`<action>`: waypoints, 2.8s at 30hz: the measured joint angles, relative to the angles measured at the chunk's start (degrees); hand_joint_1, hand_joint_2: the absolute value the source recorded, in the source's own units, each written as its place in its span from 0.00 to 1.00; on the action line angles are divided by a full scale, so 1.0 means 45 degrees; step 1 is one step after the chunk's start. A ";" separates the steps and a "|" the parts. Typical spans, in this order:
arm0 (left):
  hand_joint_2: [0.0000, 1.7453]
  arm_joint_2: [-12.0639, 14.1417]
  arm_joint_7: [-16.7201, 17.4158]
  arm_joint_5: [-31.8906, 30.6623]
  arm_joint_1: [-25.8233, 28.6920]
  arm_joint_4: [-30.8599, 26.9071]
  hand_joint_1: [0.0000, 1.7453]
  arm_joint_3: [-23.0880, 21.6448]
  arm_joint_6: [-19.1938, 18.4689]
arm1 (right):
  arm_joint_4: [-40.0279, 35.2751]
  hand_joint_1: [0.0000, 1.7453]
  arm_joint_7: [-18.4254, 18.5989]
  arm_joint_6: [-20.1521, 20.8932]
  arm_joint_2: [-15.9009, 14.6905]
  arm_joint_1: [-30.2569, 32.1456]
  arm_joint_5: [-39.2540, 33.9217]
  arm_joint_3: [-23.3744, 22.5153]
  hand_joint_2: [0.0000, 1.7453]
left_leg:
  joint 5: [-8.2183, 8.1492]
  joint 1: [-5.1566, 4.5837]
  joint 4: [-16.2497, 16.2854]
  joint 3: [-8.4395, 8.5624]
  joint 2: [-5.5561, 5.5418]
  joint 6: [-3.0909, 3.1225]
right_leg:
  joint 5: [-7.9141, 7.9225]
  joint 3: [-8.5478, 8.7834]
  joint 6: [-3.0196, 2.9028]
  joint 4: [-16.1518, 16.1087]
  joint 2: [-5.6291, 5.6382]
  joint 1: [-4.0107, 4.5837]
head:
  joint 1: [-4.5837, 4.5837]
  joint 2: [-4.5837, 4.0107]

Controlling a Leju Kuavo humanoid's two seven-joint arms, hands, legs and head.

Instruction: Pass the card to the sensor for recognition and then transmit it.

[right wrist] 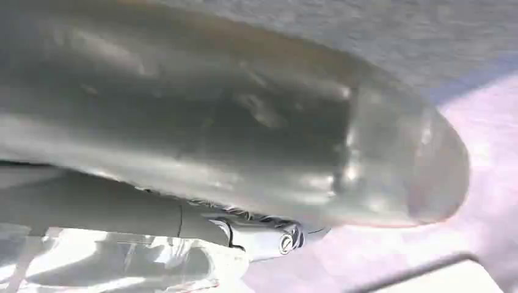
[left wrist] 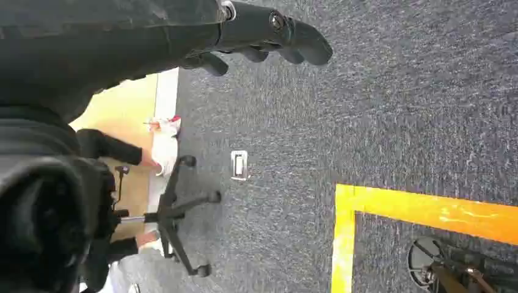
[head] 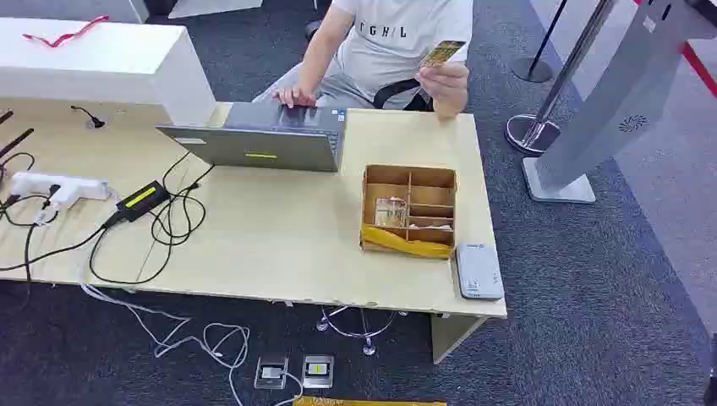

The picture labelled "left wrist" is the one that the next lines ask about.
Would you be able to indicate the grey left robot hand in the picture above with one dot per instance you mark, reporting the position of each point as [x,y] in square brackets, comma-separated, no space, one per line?
[121,36]

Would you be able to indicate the pale wooden desk panel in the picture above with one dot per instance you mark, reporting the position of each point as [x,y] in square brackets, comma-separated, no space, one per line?
[125,109]

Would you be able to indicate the person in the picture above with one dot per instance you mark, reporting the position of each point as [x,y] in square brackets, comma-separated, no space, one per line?
[109,147]

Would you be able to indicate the ribbed grey left arm sleeve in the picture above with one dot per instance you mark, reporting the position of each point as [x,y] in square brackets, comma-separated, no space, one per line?
[28,133]

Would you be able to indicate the metal floor socket plate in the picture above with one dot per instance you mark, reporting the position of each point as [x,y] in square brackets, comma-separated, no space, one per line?
[239,165]

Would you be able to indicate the black office chair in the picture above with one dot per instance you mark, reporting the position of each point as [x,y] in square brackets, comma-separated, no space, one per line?
[170,210]

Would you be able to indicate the yellow floor tape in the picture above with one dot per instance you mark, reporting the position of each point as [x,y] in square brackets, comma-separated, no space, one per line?
[425,210]

